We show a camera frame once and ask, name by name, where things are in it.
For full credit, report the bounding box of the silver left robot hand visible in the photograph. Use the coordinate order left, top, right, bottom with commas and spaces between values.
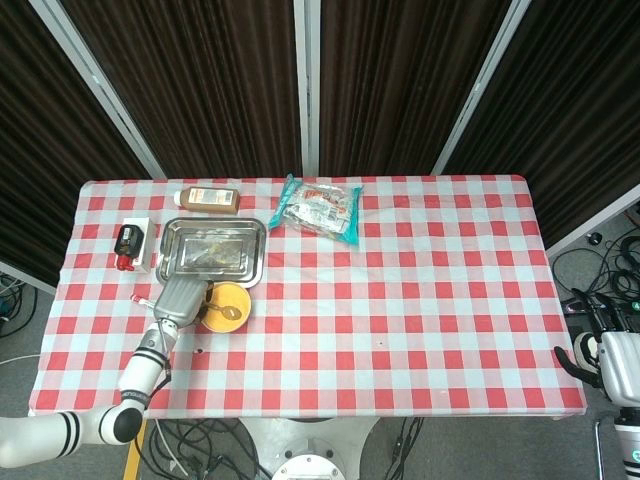
152, 277, 216, 330

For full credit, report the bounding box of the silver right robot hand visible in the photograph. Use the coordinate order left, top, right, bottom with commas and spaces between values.
553, 289, 640, 407

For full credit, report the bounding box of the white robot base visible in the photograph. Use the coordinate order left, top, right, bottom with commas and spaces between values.
239, 417, 381, 480

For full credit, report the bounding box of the white black sneaker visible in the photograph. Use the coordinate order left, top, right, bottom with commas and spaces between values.
573, 331, 601, 371

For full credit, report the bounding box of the black red device on box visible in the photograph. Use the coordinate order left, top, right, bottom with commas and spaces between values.
119, 217, 157, 275

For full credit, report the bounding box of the stainless steel tray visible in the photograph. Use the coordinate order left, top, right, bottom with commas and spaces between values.
155, 217, 268, 290

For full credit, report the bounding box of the black red battery pack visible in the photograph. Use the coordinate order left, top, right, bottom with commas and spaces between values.
113, 223, 146, 271

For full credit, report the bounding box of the brown bottle white cap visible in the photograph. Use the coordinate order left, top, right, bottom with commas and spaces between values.
173, 186, 242, 216

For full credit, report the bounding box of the teal foil snack bag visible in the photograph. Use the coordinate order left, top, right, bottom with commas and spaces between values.
267, 173, 364, 247

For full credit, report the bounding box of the red white checkered tablecloth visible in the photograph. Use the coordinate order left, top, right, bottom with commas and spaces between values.
27, 173, 589, 420

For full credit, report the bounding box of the dark curtain partition panel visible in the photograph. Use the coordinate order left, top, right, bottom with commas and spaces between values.
0, 0, 167, 296
62, 0, 309, 180
305, 0, 532, 177
442, 0, 640, 259

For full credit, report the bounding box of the black floor cable tangle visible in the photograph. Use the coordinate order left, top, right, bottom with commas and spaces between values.
144, 417, 266, 480
0, 272, 40, 339
549, 209, 640, 307

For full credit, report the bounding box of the white floor cable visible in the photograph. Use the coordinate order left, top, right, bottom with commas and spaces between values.
0, 352, 44, 369

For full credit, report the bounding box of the black cable with connector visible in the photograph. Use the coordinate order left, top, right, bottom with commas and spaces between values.
384, 417, 426, 480

